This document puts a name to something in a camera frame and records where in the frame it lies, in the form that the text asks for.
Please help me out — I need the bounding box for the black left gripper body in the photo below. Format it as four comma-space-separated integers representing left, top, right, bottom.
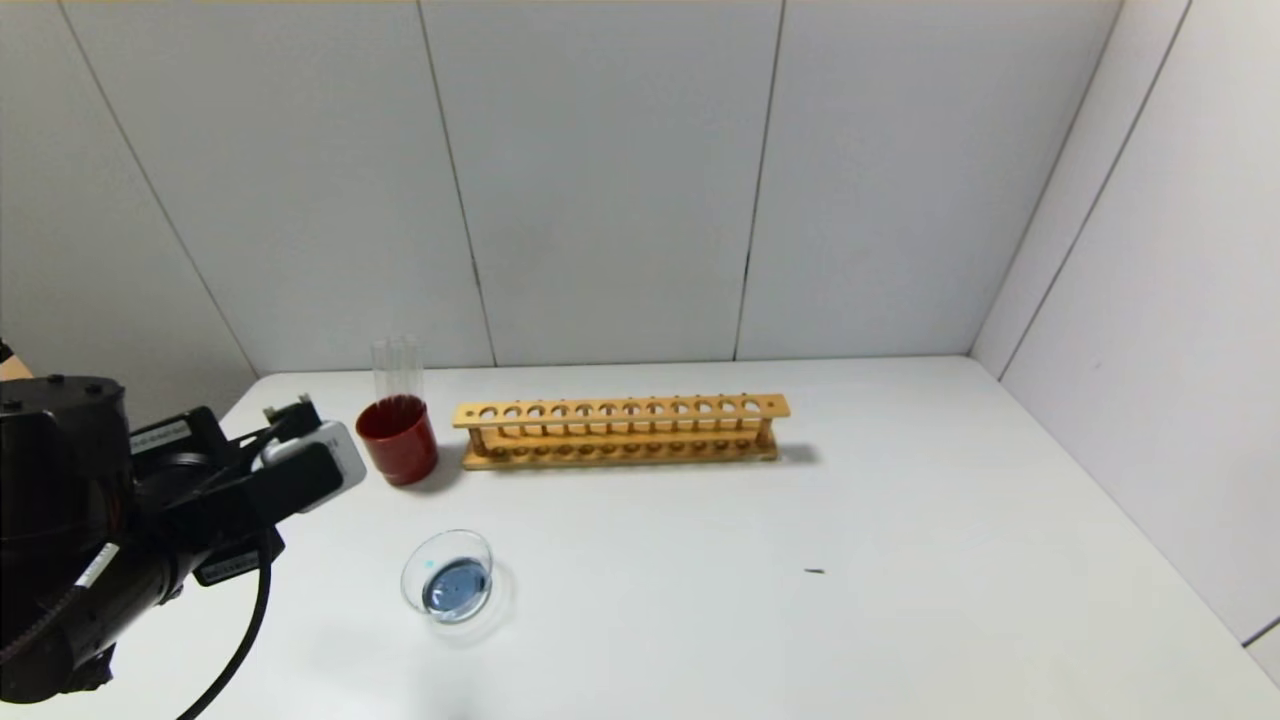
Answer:
128, 405, 286, 587

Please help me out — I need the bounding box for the wooden test tube rack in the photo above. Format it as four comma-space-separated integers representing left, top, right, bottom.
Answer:
452, 393, 791, 471

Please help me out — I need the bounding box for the dark red cup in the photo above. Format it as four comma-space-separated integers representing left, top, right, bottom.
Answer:
356, 396, 439, 487

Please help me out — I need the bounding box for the clear glass petri dish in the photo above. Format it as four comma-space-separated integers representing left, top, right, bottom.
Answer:
401, 529, 514, 639

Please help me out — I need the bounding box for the long black arm cable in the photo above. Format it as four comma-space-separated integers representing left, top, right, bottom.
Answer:
175, 540, 274, 720

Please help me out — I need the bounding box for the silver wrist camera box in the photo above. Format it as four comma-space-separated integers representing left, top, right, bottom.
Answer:
262, 420, 367, 514

